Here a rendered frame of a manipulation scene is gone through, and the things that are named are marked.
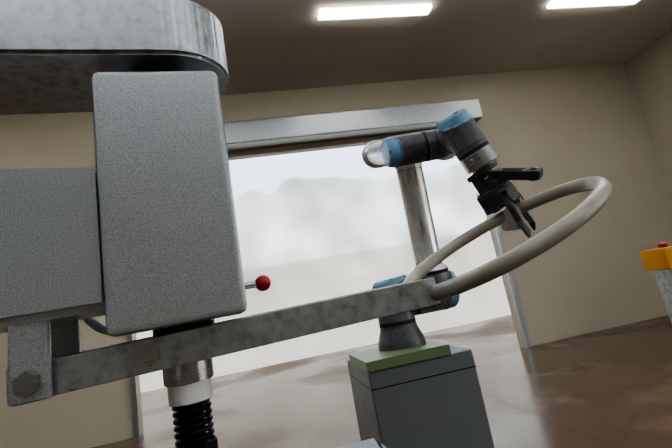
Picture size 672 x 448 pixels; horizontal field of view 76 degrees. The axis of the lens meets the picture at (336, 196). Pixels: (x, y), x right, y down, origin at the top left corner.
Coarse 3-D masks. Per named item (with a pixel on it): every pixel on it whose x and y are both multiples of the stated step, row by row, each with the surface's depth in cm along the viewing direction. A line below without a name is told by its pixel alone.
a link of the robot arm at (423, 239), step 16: (400, 176) 182; (416, 176) 179; (400, 192) 184; (416, 192) 178; (416, 208) 178; (416, 224) 177; (432, 224) 179; (416, 240) 177; (432, 240) 177; (416, 256) 178; (432, 272) 173; (448, 272) 177; (448, 304) 173
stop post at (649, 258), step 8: (656, 248) 171; (664, 248) 163; (640, 256) 174; (648, 256) 170; (656, 256) 166; (664, 256) 163; (648, 264) 170; (656, 264) 167; (664, 264) 163; (656, 272) 170; (664, 272) 166; (664, 280) 167; (664, 288) 167; (664, 296) 168
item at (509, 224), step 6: (504, 210) 113; (510, 216) 112; (522, 216) 111; (504, 222) 113; (510, 222) 112; (516, 222) 110; (522, 222) 110; (504, 228) 113; (510, 228) 112; (516, 228) 111; (522, 228) 110; (528, 228) 110; (528, 234) 110
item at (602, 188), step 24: (552, 192) 104; (576, 192) 98; (600, 192) 77; (504, 216) 114; (576, 216) 72; (456, 240) 117; (528, 240) 73; (552, 240) 71; (432, 264) 112; (504, 264) 72; (432, 288) 81; (456, 288) 76
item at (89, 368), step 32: (384, 288) 79; (416, 288) 81; (256, 320) 71; (288, 320) 73; (320, 320) 74; (352, 320) 76; (96, 352) 64; (128, 352) 65; (160, 352) 66; (192, 352) 68; (224, 352) 69; (32, 384) 58; (64, 384) 62; (96, 384) 63
